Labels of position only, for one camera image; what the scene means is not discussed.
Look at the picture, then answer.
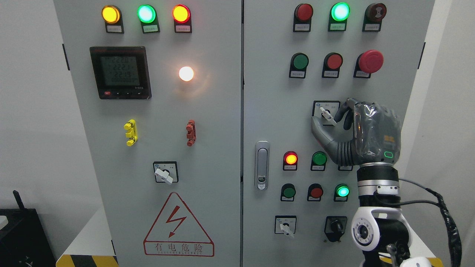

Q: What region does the dark red buzzer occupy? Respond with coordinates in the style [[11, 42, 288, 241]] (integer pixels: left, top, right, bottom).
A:
[[362, 3, 387, 32]]

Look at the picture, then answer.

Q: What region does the green indicator middle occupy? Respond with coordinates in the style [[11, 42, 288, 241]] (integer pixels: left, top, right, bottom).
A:
[[310, 151, 328, 171]]

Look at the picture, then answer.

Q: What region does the red terminal clip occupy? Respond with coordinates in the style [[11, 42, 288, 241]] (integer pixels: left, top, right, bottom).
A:
[[186, 119, 197, 147]]

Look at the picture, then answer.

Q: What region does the electric danger warning sticker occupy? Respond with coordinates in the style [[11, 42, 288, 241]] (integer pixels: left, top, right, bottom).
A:
[[144, 192, 215, 257]]

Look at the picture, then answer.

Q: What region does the black key selector switch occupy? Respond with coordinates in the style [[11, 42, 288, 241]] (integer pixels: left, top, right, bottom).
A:
[[324, 216, 348, 242]]

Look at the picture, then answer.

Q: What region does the red push button lower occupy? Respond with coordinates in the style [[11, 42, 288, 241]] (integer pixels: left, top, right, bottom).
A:
[[307, 184, 324, 202]]

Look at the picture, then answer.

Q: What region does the gray cabinet left door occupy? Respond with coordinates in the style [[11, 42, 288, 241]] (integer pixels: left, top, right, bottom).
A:
[[54, 0, 242, 267]]

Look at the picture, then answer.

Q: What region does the red emergency stop button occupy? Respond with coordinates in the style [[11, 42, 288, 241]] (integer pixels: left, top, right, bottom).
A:
[[353, 49, 384, 78]]

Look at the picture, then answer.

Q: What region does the digital power meter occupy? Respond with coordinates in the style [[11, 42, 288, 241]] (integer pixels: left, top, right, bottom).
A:
[[89, 46, 151, 100]]

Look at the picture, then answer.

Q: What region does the green lit push button lower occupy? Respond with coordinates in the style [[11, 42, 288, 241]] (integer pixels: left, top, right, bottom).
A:
[[334, 184, 350, 202]]

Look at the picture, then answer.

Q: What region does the red lit indicator middle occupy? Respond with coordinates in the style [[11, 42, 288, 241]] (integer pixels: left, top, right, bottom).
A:
[[283, 151, 298, 171]]

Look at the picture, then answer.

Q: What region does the gray cabinet right door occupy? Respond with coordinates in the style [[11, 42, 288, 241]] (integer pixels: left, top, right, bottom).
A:
[[243, 0, 434, 267]]

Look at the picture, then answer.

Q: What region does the black box with antenna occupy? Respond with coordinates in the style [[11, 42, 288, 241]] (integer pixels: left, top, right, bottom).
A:
[[0, 190, 56, 267]]

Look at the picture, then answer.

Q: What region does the green lit indicator top right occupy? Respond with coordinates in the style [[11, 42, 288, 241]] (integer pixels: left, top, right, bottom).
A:
[[328, 2, 351, 32]]

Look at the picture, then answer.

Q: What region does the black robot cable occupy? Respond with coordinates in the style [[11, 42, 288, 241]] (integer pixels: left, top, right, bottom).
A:
[[398, 178, 462, 267]]

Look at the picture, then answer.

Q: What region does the silver door handle lock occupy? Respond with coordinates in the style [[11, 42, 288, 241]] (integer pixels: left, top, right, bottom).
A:
[[254, 140, 270, 190]]

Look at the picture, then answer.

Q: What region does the gray robotic right hand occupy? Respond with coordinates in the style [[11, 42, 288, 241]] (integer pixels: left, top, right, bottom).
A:
[[311, 98, 402, 166]]

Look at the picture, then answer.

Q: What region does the white glowing lamp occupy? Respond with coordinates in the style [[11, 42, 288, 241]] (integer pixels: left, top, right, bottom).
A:
[[178, 66, 194, 82]]

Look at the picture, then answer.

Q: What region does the yellow terminal clip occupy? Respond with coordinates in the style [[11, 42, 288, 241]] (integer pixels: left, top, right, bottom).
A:
[[123, 119, 138, 146]]

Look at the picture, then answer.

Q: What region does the yellow indicator light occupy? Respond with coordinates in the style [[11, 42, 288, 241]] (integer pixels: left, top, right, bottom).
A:
[[101, 5, 124, 34]]

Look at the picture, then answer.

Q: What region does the green indicator light left door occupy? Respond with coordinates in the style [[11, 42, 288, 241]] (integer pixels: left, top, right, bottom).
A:
[[137, 4, 161, 34]]

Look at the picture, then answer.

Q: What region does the red lit indicator light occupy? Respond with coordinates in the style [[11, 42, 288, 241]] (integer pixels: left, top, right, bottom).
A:
[[172, 4, 192, 33]]

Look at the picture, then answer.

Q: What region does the red indicator light top right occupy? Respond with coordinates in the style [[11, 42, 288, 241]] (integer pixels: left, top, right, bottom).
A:
[[293, 3, 314, 32]]

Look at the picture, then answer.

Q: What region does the green push button upper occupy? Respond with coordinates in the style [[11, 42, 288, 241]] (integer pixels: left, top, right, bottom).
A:
[[289, 52, 309, 78]]

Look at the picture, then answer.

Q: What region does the gray cabinet door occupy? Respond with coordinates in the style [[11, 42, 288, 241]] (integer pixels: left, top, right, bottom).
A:
[[54, 0, 242, 267], [243, 0, 434, 267]]

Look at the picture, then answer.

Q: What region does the red push button upper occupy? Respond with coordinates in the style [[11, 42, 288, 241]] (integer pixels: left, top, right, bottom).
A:
[[322, 52, 343, 78]]

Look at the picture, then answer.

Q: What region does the red push button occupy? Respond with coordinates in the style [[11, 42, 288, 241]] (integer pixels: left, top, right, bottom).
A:
[[307, 184, 324, 202], [322, 52, 343, 78]]

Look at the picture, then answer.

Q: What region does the left door gray rotary switch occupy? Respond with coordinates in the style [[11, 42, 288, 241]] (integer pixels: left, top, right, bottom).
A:
[[153, 161, 179, 185]]

